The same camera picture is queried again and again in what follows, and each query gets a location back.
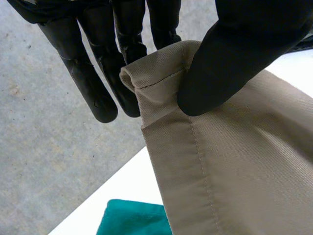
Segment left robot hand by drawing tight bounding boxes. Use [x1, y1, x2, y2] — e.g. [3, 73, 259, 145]
[6, 0, 313, 124]

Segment beige shorts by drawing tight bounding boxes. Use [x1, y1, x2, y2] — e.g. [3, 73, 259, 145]
[119, 40, 313, 235]

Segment teal towel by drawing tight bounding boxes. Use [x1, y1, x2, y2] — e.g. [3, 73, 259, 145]
[95, 199, 173, 235]

